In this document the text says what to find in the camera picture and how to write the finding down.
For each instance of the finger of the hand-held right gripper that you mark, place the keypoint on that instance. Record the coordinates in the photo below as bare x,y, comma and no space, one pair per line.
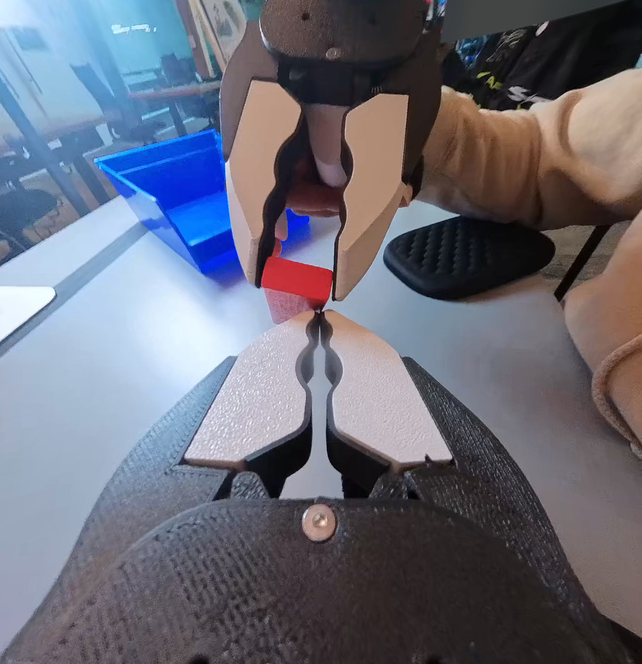
258,155
378,171

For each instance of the wooden desk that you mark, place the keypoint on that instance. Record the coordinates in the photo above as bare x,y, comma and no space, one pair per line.
170,91

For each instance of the red wooden plank block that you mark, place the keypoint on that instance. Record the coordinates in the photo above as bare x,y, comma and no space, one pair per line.
295,280

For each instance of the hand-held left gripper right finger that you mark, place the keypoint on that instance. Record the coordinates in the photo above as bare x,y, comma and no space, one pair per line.
388,410

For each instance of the person's right forearm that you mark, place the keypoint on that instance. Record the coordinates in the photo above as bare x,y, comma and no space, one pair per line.
533,155

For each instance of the black mesh wrist rest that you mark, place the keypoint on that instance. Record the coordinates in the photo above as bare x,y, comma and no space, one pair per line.
466,259

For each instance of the white document stand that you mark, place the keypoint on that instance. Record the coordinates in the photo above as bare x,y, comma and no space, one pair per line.
14,311

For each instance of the blue plastic bin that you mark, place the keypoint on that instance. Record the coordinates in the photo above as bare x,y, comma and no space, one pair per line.
160,176

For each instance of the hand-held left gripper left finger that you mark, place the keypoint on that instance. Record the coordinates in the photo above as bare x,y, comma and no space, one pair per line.
253,404

